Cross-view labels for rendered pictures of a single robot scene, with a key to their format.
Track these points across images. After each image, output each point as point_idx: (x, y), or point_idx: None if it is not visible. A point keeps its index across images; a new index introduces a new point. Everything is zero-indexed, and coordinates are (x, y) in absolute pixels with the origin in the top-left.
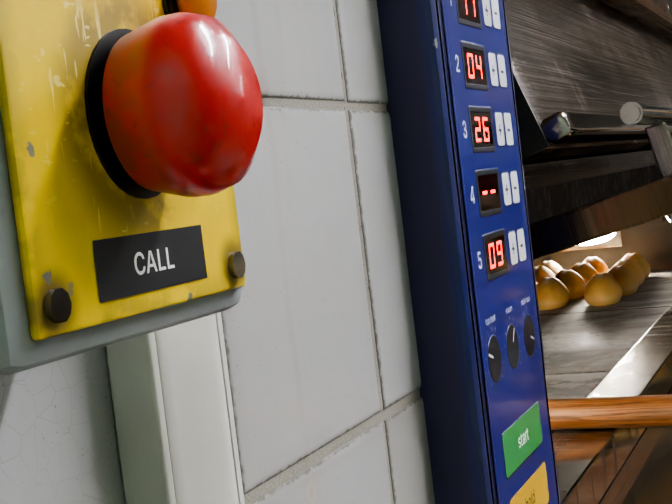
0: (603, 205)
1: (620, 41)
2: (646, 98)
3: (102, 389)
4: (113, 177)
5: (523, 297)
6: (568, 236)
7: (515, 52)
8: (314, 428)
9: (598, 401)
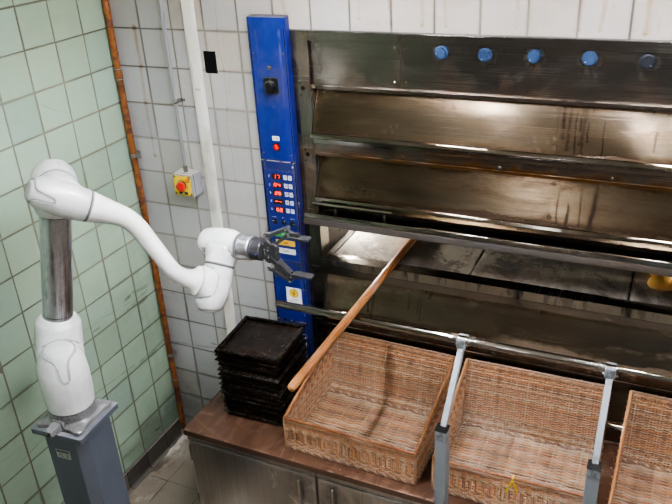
0: None
1: (491, 185)
2: (482, 206)
3: None
4: None
5: (291, 218)
6: None
7: (329, 182)
8: (241, 212)
9: (390, 261)
